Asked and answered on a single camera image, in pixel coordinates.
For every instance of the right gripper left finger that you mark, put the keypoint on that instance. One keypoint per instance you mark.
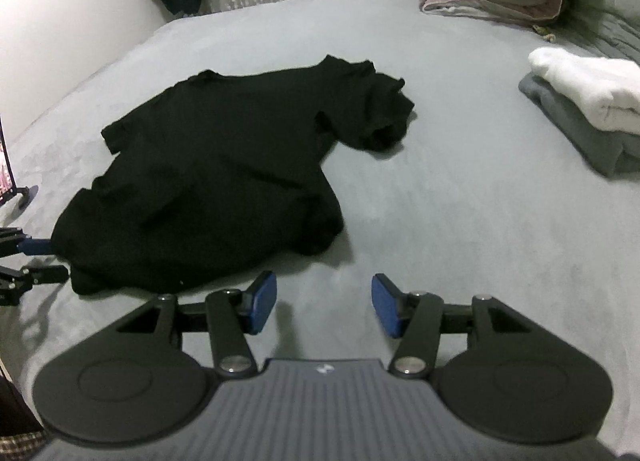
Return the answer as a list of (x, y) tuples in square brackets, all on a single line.
[(231, 315)]

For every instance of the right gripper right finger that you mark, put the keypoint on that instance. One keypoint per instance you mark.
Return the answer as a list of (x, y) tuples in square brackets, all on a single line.
[(414, 319)]

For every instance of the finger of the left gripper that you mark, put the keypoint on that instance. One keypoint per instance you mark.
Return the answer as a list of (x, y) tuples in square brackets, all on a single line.
[(34, 247), (44, 275)]

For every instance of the black t-shirt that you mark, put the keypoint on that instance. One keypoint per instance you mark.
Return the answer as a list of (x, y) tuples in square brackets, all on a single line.
[(218, 174)]

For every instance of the round phone stand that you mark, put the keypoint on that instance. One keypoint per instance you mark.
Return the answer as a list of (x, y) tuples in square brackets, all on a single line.
[(24, 196)]

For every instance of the smartphone on stand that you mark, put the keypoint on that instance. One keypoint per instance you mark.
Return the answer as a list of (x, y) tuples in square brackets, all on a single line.
[(7, 183)]

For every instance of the grey folded garment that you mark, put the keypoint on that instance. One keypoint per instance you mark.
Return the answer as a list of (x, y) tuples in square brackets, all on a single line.
[(611, 154)]

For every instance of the white folded garment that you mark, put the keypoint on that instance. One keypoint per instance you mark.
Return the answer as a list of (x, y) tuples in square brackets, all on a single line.
[(605, 90)]

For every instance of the grey quilted bedspread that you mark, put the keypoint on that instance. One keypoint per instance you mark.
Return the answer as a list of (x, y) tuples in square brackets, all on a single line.
[(607, 27)]

